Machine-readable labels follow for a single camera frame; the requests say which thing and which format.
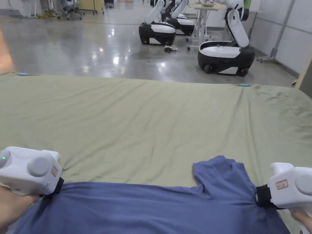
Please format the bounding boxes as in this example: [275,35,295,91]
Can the person's right hand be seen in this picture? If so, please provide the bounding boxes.
[290,211,312,227]

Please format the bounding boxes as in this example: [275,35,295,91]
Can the bed with pale green sheet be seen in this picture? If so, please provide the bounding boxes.
[0,72,312,234]

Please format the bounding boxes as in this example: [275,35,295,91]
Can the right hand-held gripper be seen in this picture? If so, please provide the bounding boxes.
[255,162,312,234]

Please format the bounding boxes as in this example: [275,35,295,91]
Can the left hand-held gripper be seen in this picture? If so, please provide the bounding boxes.
[0,146,65,197]

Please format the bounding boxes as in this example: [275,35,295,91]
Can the white and black wheeled robot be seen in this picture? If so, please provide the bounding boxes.
[139,0,176,46]
[167,0,195,36]
[197,0,256,77]

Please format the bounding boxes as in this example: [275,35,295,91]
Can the white height-adjustable table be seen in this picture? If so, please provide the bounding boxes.
[186,2,227,51]

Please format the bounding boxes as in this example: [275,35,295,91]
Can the person's left hand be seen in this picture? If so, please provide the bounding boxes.
[0,186,42,231]

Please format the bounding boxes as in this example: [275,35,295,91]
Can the grey office chair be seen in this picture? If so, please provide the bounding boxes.
[62,0,84,20]

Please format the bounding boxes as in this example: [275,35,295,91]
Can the blue shirt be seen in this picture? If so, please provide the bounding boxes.
[11,155,291,234]

